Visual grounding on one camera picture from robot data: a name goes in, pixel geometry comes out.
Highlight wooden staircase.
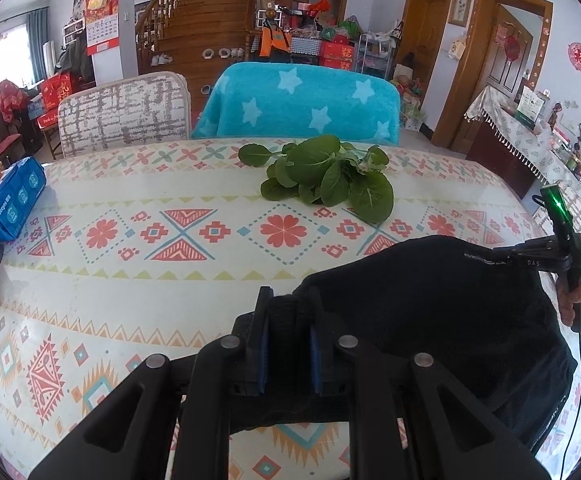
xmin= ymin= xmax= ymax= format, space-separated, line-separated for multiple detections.
xmin=135 ymin=0 xmax=261 ymax=112

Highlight side table with patterned cloth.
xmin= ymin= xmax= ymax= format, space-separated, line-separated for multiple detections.
xmin=464 ymin=86 xmax=581 ymax=232

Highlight metal storage rack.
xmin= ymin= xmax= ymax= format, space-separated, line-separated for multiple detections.
xmin=354 ymin=32 xmax=397 ymax=80

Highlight green leafy vegetable bunch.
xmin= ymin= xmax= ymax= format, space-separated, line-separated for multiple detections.
xmin=238 ymin=134 xmax=394 ymax=226

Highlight red wall calendar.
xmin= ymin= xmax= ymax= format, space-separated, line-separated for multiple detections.
xmin=84 ymin=0 xmax=119 ymax=56

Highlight framed wall picture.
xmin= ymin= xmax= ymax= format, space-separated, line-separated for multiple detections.
xmin=447 ymin=0 xmax=473 ymax=27

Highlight turquoise star towel chair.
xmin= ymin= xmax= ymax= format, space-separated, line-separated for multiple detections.
xmin=192 ymin=62 xmax=400 ymax=145

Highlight white grey patterned chair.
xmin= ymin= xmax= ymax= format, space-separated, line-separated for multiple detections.
xmin=58 ymin=72 xmax=192 ymax=158

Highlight grey window curtain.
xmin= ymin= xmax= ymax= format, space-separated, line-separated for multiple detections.
xmin=26 ymin=6 xmax=48 ymax=82

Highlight blue tissue pack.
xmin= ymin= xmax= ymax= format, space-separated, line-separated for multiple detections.
xmin=0 ymin=157 xmax=46 ymax=243

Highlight black cable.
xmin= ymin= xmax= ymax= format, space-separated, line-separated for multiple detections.
xmin=558 ymin=331 xmax=581 ymax=480

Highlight black pants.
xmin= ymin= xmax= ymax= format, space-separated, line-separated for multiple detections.
xmin=271 ymin=236 xmax=577 ymax=452

